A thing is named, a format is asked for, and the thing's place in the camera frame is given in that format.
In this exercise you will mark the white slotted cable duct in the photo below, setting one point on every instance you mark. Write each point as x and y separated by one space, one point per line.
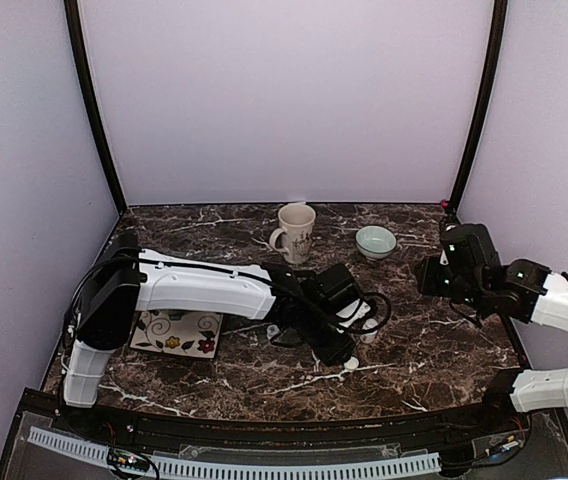
198 462

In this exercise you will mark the striped light blue bowl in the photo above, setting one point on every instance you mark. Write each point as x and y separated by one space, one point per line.
375 242

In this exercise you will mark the white pill bottle cap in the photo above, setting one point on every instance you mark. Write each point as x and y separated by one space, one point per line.
352 364

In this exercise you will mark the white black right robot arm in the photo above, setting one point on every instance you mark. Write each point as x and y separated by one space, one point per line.
468 273

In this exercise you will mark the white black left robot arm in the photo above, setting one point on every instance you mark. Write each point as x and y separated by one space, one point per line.
127 279

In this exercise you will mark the square floral plate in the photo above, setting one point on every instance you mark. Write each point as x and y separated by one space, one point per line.
177 333

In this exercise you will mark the black frame post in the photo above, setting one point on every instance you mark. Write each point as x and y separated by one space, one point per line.
489 71
92 109

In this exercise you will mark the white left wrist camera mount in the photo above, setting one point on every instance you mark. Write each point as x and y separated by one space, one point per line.
352 313

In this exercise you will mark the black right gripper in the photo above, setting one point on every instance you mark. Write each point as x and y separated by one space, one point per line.
427 280

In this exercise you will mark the black front table rail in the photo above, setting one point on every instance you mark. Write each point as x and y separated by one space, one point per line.
447 429

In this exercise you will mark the white pill bottle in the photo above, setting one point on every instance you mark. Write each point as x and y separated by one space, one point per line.
272 331
371 326

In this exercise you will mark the black frame post left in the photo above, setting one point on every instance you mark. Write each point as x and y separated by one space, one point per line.
92 109

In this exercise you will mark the black frame post right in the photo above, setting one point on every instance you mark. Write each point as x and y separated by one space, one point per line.
489 71

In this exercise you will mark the white mug with coral pattern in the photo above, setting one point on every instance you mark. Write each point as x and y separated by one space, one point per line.
293 237

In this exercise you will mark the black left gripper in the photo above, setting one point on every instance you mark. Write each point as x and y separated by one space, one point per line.
333 355

